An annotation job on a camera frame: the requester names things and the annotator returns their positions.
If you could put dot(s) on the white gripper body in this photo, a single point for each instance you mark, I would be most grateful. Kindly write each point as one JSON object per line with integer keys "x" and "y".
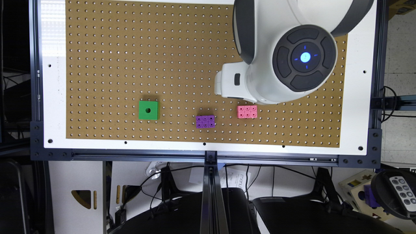
{"x": 230, "y": 82}

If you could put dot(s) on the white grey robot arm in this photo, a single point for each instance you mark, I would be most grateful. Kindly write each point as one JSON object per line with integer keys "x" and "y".
{"x": 287, "y": 47}

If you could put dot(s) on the pink building block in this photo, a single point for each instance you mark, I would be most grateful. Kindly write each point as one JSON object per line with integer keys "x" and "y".
{"x": 246, "y": 111}

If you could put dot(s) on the purple building block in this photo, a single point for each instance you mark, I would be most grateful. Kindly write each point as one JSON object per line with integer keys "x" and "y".
{"x": 207, "y": 121}

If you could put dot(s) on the green cube with hole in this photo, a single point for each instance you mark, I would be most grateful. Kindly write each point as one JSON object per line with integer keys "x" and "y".
{"x": 148, "y": 110}

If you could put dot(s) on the brown pegboard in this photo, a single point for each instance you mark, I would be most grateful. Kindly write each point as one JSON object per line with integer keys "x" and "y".
{"x": 121, "y": 52}

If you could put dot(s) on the white paper manual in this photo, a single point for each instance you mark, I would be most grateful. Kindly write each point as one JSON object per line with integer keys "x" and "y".
{"x": 234, "y": 178}

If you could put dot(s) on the wooden shape sorter box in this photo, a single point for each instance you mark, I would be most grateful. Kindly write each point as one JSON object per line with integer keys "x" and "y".
{"x": 354, "y": 189}

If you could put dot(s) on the black round tray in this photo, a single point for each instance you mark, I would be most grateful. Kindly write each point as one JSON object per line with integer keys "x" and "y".
{"x": 387, "y": 197}

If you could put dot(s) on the grey remote control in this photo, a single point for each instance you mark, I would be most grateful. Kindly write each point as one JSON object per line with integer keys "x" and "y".
{"x": 404, "y": 192}

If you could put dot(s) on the white cabinet panel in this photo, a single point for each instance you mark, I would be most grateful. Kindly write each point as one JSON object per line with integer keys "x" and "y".
{"x": 78, "y": 196}

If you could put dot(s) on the black vertical frame post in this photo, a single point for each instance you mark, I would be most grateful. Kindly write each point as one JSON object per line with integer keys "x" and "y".
{"x": 213, "y": 214}

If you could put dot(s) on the dark aluminium table frame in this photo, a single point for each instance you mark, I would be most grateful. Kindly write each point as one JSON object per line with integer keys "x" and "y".
{"x": 361, "y": 134}

